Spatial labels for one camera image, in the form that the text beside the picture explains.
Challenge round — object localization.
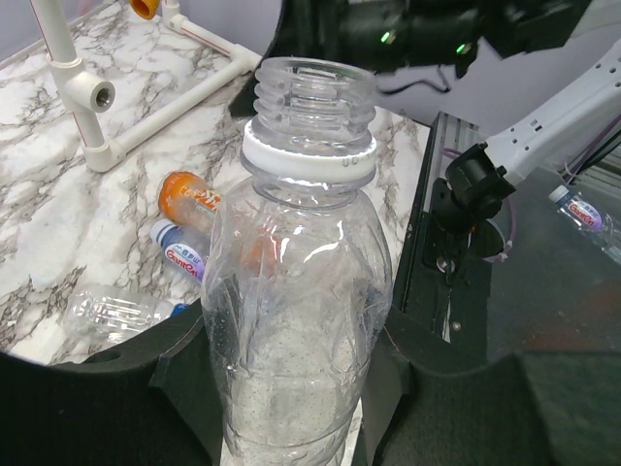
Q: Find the orange label drink bottle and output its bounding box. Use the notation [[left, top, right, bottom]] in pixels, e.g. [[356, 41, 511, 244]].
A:
[[157, 170, 278, 273]]

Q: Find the purple label water bottle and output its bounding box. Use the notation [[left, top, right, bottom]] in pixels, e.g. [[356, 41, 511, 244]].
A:
[[149, 219, 211, 283]]

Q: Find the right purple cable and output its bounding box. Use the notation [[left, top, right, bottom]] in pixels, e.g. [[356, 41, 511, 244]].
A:
[[443, 111, 621, 266]]

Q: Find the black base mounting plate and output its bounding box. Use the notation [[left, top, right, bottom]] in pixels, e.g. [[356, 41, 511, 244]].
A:
[[393, 113, 517, 359]]

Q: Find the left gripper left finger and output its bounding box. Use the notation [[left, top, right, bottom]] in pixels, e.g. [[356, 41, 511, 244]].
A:
[[1, 303, 223, 465]]

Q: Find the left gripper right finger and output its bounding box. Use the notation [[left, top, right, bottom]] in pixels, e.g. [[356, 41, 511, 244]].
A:
[[363, 312, 620, 465]]

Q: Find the orange tap valve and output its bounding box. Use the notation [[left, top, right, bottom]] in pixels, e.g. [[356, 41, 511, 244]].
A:
[[129, 0, 160, 20]]

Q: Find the clear unlabelled plastic bottle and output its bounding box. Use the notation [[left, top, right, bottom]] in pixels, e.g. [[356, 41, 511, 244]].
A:
[[201, 57, 393, 465]]

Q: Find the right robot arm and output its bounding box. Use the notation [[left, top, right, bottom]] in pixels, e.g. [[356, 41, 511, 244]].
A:
[[268, 1, 620, 236]]

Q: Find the white PVC pipe frame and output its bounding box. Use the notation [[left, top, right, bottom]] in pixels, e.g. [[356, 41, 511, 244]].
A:
[[28, 0, 263, 174]]

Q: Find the blue label Pocari bottle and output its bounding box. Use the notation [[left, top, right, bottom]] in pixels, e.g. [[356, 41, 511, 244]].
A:
[[61, 283, 189, 346]]

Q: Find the bottle in lower corner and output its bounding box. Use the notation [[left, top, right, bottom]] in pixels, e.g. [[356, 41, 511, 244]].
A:
[[548, 184, 620, 264]]

